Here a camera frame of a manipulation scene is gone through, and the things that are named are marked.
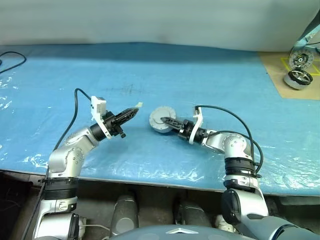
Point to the spoked silver rotor black rim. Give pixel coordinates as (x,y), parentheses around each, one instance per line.
(300,76)

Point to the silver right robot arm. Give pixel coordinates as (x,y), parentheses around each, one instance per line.
(235,147)

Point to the dark grey rounded shape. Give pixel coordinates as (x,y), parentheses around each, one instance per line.
(192,212)
(125,212)

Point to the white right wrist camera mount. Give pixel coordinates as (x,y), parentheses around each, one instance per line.
(198,120)

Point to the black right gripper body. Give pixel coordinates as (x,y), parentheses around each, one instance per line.
(186,131)

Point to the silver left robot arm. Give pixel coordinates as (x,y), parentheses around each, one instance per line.
(67,160)

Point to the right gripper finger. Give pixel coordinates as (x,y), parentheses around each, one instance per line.
(175,126)
(173,121)

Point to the silver motor housing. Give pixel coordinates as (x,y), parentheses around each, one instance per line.
(296,85)

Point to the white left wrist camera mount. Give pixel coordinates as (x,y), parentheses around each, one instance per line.
(96,111)

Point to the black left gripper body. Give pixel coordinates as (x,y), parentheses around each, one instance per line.
(111,122)

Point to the white floor device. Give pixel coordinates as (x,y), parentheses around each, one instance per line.
(82,223)
(225,223)

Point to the small cream scrap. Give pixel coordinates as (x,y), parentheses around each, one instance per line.
(139,105)

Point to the round grey motor lid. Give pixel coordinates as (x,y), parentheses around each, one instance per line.
(157,116)
(301,58)

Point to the blue plastic table sheet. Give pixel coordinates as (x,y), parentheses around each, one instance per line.
(150,160)

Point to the grey-blue robot torso silver chevron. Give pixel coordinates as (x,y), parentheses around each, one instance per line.
(150,233)

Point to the brown cardboard sheet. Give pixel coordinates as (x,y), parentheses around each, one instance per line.
(275,80)

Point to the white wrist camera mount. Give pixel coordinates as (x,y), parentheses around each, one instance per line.
(198,120)
(96,111)

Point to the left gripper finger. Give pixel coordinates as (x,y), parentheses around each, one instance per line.
(127,112)
(127,119)

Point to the pale teal angled bar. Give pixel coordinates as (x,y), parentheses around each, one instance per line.
(303,37)

